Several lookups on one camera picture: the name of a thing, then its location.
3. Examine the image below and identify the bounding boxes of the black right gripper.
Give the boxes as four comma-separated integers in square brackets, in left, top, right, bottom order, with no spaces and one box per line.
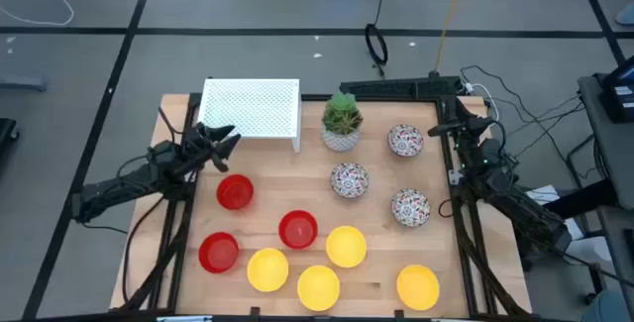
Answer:
[428,116,498,140]

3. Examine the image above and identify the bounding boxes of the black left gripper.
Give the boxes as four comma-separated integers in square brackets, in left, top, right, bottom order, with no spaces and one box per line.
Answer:
[178,122,244,174]

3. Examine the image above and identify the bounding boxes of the patterned ceramic mini bowl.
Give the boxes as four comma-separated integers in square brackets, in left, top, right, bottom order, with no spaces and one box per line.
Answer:
[390,187,432,228]
[330,161,370,200]
[386,123,426,159]

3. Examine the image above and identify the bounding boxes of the red plastic mini bowl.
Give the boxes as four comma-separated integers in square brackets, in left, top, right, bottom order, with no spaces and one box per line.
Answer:
[197,231,241,274]
[277,209,319,251]
[215,173,256,211]

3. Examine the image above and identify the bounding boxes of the white perforated metal riser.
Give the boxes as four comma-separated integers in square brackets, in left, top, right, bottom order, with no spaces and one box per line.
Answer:
[196,77,303,154]

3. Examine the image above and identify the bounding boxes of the succulent in white faceted pot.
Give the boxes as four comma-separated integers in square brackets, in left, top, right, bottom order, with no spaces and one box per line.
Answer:
[320,90,365,154]

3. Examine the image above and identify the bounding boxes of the white paper sheets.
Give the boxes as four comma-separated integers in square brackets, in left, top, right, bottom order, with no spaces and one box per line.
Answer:
[524,184,588,264]

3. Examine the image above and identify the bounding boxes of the grey side desk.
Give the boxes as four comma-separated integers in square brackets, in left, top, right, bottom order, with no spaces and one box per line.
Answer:
[577,73,634,209]

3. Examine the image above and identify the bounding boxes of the black desk device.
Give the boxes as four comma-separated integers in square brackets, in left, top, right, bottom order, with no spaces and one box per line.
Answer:
[596,55,634,124]

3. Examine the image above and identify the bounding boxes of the grey floor bar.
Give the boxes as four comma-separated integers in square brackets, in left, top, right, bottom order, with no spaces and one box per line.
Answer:
[0,76,50,93]

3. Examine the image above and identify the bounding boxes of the blue rounded object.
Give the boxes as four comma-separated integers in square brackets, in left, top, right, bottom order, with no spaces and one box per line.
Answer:
[615,2,634,27]

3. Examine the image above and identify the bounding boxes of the black floor object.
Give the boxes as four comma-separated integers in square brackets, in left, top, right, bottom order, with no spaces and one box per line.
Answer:
[0,117,21,160]

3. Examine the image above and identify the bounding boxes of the blue upholstered chair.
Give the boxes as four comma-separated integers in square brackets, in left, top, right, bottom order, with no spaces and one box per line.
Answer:
[592,289,634,322]

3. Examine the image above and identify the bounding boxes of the white plug cable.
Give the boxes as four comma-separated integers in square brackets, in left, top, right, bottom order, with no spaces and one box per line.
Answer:
[464,81,498,121]

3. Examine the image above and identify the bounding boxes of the black aluminium table frame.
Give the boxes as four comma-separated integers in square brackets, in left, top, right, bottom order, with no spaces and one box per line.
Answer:
[118,76,534,322]

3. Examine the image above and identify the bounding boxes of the thin black cable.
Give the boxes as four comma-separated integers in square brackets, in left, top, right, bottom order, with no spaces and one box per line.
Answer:
[459,63,586,161]

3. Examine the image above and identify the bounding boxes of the yellow floor cable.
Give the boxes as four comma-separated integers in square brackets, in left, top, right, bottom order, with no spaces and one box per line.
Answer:
[434,0,472,74]

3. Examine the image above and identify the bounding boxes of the black looped floor cable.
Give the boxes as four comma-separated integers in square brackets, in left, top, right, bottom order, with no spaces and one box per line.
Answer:
[365,0,392,79]

